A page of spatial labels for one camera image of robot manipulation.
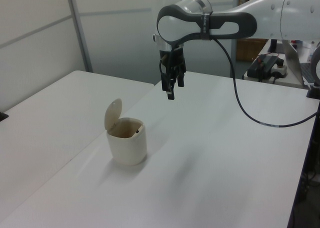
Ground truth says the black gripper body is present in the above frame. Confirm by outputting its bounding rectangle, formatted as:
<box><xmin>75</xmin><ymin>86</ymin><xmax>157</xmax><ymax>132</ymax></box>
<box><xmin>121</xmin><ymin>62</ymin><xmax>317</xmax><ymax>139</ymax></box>
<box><xmin>158</xmin><ymin>46</ymin><xmax>187</xmax><ymax>69</ymax></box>

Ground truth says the silver laptop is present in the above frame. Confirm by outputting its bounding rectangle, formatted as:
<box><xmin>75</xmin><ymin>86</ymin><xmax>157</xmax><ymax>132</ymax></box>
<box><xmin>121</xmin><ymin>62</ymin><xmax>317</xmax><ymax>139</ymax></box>
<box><xmin>281</xmin><ymin>39</ymin><xmax>320</xmax><ymax>88</ymax></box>

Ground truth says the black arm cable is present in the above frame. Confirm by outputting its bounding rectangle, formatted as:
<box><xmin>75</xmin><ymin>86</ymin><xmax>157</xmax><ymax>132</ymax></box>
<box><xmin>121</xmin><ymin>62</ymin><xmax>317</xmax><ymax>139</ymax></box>
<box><xmin>209</xmin><ymin>35</ymin><xmax>320</xmax><ymax>129</ymax></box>

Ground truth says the small white trash can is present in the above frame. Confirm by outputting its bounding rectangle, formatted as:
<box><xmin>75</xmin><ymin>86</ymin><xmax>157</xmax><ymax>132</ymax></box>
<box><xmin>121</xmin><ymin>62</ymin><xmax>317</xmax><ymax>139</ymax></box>
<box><xmin>103</xmin><ymin>97</ymin><xmax>148</xmax><ymax>167</ymax></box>

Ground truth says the grey emergency stop button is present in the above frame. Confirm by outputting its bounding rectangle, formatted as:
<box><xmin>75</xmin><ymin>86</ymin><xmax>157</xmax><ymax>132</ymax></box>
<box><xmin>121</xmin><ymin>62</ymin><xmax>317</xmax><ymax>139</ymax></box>
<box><xmin>269</xmin><ymin>59</ymin><xmax>289</xmax><ymax>79</ymax></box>

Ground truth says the brown cardboard box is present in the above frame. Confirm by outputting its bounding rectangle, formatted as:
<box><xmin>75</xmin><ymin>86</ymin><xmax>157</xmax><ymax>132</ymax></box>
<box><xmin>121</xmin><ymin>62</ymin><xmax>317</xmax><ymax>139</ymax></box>
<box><xmin>236</xmin><ymin>37</ymin><xmax>270</xmax><ymax>63</ymax></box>

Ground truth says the black table frame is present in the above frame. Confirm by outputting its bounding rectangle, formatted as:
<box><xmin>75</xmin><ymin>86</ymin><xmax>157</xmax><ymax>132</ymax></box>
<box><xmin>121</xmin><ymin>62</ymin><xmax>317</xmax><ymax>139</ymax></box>
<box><xmin>287</xmin><ymin>112</ymin><xmax>320</xmax><ymax>228</ymax></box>

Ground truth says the black power supply box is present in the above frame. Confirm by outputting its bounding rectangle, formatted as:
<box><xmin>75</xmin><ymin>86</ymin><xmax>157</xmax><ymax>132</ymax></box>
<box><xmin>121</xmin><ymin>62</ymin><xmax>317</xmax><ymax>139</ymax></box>
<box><xmin>246</xmin><ymin>54</ymin><xmax>283</xmax><ymax>83</ymax></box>

